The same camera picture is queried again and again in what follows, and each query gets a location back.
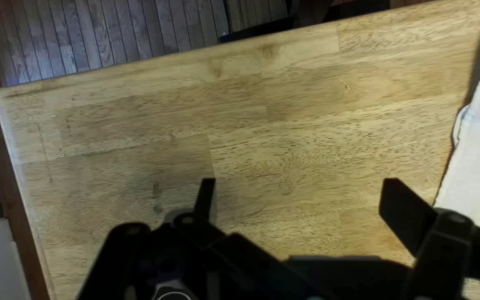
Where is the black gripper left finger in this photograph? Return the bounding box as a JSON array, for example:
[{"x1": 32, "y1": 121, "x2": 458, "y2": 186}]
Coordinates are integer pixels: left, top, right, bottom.
[{"x1": 77, "y1": 177, "x2": 320, "y2": 300}]

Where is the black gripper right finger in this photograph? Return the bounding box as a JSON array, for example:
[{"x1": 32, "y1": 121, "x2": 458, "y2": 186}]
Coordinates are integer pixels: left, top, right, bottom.
[{"x1": 377, "y1": 177, "x2": 480, "y2": 300}]

